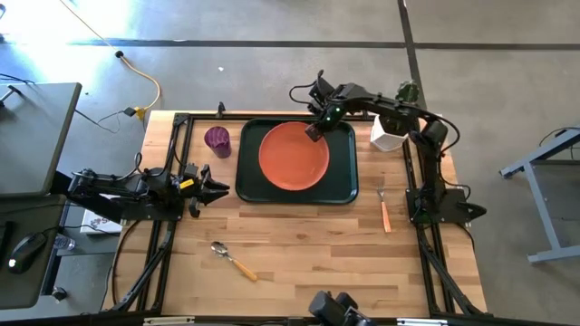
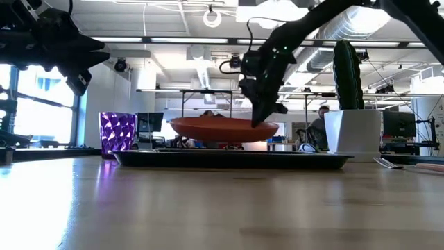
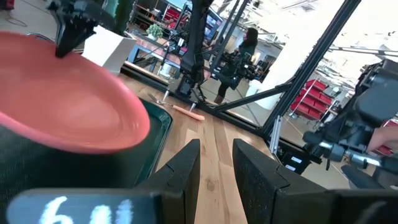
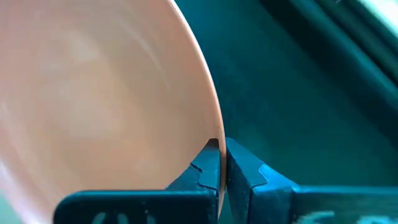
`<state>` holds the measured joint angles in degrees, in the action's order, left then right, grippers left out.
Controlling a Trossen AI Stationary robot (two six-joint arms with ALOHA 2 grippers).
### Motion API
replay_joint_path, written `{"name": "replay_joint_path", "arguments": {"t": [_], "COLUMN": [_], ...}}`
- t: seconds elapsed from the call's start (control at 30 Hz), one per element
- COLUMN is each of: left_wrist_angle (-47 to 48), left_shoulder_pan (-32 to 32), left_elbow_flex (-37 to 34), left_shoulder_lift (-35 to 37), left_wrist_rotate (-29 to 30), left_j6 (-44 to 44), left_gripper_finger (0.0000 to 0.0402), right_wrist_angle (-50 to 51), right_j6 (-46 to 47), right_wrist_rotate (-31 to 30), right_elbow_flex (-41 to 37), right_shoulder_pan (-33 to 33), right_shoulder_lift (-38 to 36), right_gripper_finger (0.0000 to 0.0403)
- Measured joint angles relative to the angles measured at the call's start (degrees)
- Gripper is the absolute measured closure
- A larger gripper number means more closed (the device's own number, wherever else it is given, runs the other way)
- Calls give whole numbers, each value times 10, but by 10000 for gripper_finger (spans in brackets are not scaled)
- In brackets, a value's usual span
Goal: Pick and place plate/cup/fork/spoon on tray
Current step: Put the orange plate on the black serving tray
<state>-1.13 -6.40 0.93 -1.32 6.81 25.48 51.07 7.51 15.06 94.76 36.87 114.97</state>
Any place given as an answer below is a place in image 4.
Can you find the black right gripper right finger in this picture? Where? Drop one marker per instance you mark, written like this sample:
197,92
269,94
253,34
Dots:
267,202

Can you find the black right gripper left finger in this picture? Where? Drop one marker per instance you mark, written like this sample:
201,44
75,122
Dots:
186,205

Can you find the orange plastic plate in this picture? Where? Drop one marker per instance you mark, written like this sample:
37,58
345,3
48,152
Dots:
93,93

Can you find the dark green serving tray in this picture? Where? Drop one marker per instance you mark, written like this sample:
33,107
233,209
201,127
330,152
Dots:
295,109

